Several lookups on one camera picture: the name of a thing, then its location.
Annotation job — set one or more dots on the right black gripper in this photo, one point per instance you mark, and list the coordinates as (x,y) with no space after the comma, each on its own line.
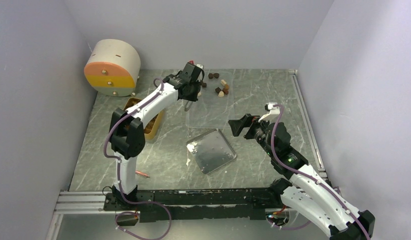
(247,120)

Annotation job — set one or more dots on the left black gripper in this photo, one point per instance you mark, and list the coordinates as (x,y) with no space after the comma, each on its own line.
(194,97)

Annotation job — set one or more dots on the square silver metal lid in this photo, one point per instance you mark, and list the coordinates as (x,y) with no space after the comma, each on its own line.
(211,150)

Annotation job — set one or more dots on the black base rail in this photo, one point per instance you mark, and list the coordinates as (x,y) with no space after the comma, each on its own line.
(153,205)

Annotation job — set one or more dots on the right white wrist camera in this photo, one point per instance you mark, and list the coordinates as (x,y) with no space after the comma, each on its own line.
(272,111)

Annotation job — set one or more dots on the red pen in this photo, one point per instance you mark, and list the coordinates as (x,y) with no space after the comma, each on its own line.
(142,174)

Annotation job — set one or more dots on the gold chocolate box tray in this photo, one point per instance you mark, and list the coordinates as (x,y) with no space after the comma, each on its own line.
(151,129)

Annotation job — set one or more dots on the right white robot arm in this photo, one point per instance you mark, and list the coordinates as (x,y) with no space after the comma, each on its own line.
(301,188)

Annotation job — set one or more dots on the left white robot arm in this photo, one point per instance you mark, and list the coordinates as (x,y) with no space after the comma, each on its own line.
(126,138)

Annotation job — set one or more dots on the round pastel drawer box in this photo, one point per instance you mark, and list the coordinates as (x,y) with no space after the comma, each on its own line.
(113,68)

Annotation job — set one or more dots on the clear plastic tray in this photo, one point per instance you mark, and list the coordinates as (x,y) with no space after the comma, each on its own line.
(213,110)

